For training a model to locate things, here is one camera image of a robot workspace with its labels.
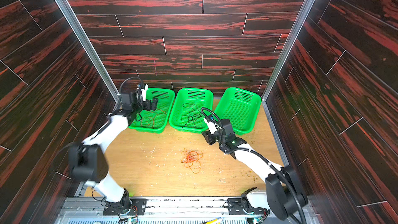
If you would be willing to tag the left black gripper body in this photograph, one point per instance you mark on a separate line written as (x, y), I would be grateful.
(146, 103)

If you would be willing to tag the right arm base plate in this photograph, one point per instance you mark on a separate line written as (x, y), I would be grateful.
(239, 206)

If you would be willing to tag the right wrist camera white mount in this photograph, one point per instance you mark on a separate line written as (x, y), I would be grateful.
(212, 124)

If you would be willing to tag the right green plastic basket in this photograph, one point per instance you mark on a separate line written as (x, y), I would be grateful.
(241, 107)

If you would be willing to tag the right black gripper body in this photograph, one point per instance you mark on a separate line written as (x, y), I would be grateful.
(213, 134)

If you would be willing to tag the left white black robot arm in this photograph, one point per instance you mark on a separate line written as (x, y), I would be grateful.
(87, 160)

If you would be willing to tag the green plastic basket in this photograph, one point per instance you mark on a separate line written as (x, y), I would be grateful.
(186, 115)
(155, 121)
(241, 107)

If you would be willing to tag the left green plastic basket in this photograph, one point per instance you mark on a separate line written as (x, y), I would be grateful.
(155, 121)

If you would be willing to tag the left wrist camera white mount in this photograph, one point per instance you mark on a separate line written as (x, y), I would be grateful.
(144, 90)

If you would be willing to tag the aluminium front rail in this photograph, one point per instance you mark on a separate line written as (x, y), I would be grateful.
(166, 210)

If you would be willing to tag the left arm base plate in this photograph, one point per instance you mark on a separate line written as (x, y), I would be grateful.
(135, 206)

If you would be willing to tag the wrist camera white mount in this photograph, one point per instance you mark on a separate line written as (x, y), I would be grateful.
(144, 90)
(212, 124)

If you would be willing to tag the yellow pencil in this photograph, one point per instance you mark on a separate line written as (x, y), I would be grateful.
(215, 221)

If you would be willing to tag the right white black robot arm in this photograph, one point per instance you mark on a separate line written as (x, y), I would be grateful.
(284, 195)

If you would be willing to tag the middle green plastic basket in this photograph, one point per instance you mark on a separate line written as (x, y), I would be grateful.
(186, 115)

